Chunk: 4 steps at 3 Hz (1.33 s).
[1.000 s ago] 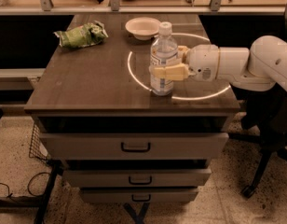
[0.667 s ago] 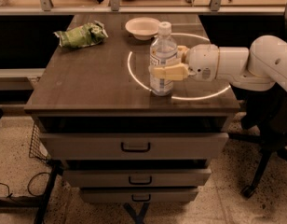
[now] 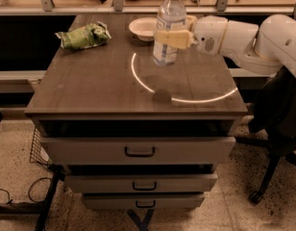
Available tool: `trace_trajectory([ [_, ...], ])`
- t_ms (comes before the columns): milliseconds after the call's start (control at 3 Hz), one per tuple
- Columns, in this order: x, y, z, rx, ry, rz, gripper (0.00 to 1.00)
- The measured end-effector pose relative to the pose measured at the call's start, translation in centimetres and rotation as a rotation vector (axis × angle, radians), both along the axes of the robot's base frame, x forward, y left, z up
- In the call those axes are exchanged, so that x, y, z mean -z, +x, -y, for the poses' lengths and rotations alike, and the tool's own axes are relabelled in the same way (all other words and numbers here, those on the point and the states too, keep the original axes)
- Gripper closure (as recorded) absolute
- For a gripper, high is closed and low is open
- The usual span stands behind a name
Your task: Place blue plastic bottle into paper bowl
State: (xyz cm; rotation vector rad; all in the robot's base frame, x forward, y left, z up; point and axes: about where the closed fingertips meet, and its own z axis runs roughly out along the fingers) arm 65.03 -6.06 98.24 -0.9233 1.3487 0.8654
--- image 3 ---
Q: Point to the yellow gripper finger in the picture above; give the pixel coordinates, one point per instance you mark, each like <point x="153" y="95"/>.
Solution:
<point x="181" y="39"/>
<point x="190" y="21"/>

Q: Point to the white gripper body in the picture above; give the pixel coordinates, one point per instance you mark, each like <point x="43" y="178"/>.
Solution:
<point x="208" y="33"/>

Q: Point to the clear plastic water bottle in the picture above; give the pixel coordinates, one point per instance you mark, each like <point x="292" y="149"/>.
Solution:
<point x="171" y="16"/>

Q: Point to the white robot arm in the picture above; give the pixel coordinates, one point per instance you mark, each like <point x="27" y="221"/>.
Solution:
<point x="262" y="49"/>

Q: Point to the white paper bowl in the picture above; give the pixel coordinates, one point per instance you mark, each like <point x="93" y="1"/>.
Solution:
<point x="144" y="28"/>

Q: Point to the green snack bag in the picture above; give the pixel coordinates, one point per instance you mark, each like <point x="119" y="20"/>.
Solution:
<point x="89" y="36"/>

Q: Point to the black office chair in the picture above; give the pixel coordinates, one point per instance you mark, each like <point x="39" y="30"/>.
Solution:
<point x="274" y="111"/>

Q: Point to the grey drawer cabinet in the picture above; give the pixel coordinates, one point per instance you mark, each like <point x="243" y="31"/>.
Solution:
<point x="117" y="91"/>

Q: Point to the top grey drawer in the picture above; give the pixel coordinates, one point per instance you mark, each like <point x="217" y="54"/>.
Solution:
<point x="138" y="151"/>

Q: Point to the grey drawer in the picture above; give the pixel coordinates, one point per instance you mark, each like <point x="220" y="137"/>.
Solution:
<point x="170" y="183"/>
<point x="138" y="151"/>
<point x="143" y="201"/>

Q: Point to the middle grey drawer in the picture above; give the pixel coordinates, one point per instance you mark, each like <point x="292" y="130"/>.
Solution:
<point x="170" y="183"/>

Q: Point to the bottom grey drawer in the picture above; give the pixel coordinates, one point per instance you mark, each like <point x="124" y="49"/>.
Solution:
<point x="143" y="201"/>

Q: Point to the black metal table leg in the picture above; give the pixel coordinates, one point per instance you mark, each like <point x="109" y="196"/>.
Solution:
<point x="35" y="208"/>

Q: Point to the black wire mesh basket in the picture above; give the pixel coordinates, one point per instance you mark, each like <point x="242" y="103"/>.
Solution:
<point x="38" y="155"/>

